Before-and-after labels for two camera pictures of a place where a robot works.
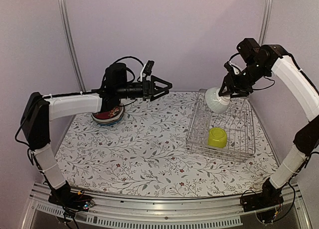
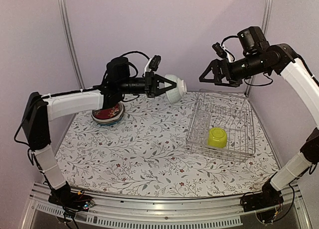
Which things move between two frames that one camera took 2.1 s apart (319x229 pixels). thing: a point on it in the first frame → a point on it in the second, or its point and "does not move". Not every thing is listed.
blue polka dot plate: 112,123 does not move
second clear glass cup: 203,119 does not move
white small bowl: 216,103 → 174,95
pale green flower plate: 110,122 does not move
